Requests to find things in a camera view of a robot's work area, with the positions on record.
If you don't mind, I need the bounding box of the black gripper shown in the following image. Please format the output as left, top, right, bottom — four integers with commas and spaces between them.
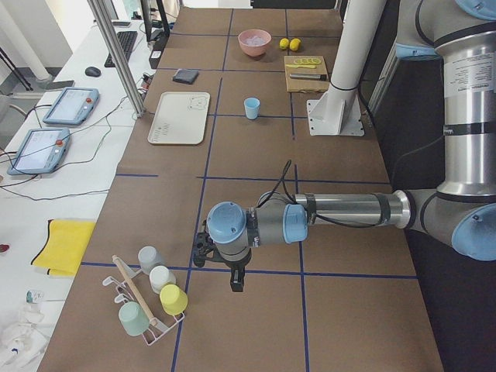
219, 247, 252, 292

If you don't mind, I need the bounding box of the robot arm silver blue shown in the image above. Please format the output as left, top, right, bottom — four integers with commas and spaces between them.
193, 1, 495, 292

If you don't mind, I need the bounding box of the yellow cup on rack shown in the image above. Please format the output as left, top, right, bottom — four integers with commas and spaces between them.
160, 284, 188, 315

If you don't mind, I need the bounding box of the white cup on rack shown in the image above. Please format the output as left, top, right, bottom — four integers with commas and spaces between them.
149, 265, 176, 294

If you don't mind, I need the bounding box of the grey cup on rack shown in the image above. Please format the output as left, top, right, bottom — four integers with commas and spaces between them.
138, 246, 165, 275

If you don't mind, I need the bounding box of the green cup on rack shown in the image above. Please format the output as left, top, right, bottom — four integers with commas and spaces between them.
119, 301, 150, 336

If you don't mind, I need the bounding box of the light blue plastic cup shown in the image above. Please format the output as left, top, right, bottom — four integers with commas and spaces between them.
243, 97, 260, 120

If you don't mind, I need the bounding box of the pink bowl of ice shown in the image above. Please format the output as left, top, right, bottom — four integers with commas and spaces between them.
238, 29, 272, 57

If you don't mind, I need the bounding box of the cream bear serving tray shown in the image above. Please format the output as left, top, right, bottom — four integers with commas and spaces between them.
147, 91, 210, 145

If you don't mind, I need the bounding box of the yellow folded towel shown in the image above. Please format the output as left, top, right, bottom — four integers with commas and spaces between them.
31, 219, 95, 277

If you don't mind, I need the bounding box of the folded grey cloth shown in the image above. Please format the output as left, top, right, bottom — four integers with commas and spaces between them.
172, 69, 199, 84

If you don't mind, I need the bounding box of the steel muddler black tip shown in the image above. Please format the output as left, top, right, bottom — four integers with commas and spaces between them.
289, 74, 327, 81

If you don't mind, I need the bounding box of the wooden cutting board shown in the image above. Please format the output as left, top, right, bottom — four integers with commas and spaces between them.
284, 56, 329, 92

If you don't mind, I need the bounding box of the white crumpled cloth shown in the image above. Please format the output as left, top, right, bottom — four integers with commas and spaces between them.
1, 303, 49, 371

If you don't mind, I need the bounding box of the lemon slices row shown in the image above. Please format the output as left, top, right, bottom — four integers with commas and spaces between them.
293, 57, 322, 68

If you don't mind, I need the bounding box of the teach pendant near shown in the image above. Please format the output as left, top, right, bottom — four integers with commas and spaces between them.
7, 128, 71, 175

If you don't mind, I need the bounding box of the teach pendant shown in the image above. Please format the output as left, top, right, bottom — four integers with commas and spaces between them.
43, 88, 100, 126
7, 128, 71, 175

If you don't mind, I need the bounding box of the teach pendant far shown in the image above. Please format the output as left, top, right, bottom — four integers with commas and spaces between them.
43, 88, 100, 126

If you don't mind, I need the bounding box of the yellow lemon near bowl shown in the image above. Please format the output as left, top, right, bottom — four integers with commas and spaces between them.
279, 38, 290, 50

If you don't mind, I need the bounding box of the yellow lemon far one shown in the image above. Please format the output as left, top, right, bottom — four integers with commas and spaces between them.
289, 38, 301, 51

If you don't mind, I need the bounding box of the black computer mouse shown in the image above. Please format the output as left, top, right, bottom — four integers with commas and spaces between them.
84, 66, 102, 78

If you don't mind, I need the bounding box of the black keyboard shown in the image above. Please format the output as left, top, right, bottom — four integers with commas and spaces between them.
104, 31, 137, 67

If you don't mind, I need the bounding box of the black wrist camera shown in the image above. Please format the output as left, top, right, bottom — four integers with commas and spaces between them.
193, 220, 218, 267

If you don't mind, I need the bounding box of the white wire cup rack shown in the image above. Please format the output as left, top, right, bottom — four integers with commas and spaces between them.
102, 255, 186, 346

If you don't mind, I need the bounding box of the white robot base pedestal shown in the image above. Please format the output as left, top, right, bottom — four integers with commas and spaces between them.
307, 0, 386, 136

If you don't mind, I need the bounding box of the aluminium frame post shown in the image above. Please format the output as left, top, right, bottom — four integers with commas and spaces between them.
88, 0, 146, 118

